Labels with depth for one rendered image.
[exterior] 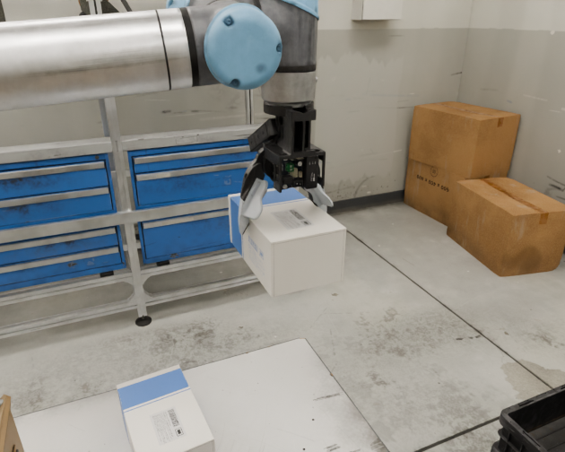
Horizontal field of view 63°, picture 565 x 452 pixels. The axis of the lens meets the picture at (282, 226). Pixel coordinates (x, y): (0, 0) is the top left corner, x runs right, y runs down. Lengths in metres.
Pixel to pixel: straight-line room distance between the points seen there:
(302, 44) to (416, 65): 3.12
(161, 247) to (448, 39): 2.63
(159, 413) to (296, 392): 0.30
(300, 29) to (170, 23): 0.21
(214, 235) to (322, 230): 1.69
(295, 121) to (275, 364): 0.63
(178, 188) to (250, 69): 1.76
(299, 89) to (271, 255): 0.23
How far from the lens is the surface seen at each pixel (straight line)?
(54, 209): 2.19
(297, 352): 1.12
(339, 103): 3.40
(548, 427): 1.41
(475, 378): 2.24
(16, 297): 2.35
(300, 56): 0.63
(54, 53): 0.47
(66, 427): 1.05
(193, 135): 2.13
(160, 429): 0.87
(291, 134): 0.63
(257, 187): 0.69
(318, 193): 0.73
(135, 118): 2.97
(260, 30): 0.46
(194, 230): 2.30
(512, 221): 2.88
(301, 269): 0.68
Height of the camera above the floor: 1.42
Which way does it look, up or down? 25 degrees down
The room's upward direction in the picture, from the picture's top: straight up
